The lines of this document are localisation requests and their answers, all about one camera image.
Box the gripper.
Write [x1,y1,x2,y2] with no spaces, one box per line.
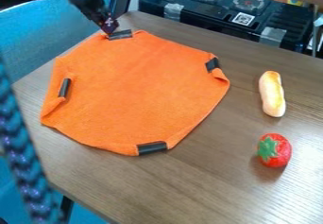
[65,0,122,36]

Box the orange cloth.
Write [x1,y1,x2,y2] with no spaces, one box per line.
[39,28,232,157]

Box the black toy stove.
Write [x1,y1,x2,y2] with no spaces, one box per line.
[137,0,318,53]

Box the toy bread loaf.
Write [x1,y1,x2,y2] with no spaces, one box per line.
[257,70,288,118]

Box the red toy strawberry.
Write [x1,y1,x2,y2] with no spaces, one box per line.
[256,132,293,168]

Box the blue black braided cable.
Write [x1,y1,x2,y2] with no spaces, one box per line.
[0,56,65,224]

